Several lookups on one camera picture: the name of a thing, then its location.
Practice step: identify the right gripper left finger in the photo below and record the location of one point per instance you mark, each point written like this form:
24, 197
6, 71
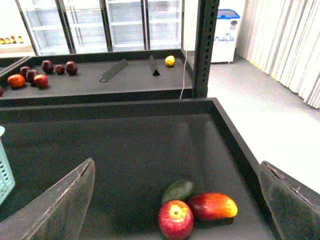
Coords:
58, 213

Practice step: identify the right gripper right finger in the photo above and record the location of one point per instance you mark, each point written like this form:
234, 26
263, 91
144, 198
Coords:
294, 207

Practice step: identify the light teal plastic basket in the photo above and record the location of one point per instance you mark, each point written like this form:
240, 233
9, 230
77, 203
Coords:
7, 181

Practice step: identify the red yellow apple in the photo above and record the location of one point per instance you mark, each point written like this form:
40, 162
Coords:
175, 220

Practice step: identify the red apple near orange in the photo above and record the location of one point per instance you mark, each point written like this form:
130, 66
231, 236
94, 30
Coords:
41, 81

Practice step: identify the dark red apple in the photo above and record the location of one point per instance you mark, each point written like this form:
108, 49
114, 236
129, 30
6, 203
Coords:
47, 66
24, 70
71, 68
30, 76

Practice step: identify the dark red apple right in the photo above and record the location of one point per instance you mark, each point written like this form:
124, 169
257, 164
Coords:
71, 68

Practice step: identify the dark red apple back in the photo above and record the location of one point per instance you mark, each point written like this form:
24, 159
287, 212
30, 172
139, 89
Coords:
47, 66

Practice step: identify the dark red apple middle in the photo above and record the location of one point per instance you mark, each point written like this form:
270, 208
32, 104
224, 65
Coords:
24, 70

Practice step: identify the red orange mango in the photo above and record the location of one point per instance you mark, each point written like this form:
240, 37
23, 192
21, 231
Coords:
212, 206

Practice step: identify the near black display tray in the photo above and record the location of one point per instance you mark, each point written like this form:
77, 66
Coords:
139, 149

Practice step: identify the black display tray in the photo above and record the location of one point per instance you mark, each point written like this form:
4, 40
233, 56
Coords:
139, 149
133, 83

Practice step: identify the green avocado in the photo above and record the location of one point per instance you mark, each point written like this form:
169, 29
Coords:
178, 190

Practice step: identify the orange round fruit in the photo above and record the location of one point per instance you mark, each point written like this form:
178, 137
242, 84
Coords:
16, 81

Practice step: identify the small dark red fruit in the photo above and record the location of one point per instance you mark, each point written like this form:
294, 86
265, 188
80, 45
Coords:
60, 69

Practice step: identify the far black display tray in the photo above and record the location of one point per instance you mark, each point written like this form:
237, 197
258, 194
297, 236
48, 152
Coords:
133, 83

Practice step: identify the flat black divider plate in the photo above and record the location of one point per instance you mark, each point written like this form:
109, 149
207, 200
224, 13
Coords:
113, 71

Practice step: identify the triangular black divider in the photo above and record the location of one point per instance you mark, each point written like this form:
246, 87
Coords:
153, 66

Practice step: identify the white vertical blinds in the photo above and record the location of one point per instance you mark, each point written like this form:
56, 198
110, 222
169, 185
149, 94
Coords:
282, 38

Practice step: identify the jars on shelf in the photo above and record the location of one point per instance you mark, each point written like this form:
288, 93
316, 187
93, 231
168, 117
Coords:
11, 40

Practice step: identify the glass door display fridge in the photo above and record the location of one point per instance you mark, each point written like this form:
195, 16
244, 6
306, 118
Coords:
61, 27

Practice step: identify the yellow lemon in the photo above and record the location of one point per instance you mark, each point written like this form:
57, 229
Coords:
170, 61

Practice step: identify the white blue chest freezer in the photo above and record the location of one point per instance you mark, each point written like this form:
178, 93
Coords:
225, 36

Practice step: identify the black perforated shelf post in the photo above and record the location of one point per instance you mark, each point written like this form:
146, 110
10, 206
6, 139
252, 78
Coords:
207, 14

